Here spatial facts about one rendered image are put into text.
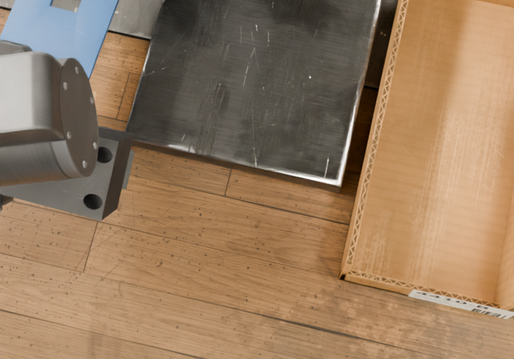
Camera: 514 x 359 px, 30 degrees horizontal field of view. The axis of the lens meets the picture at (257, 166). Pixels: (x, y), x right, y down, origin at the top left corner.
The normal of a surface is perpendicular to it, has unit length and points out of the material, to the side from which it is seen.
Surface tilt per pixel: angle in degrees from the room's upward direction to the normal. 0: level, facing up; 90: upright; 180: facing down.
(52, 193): 24
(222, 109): 0
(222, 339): 0
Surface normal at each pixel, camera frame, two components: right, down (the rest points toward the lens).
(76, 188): -0.11, 0.15
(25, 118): -0.14, -0.25
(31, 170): 0.01, 0.78
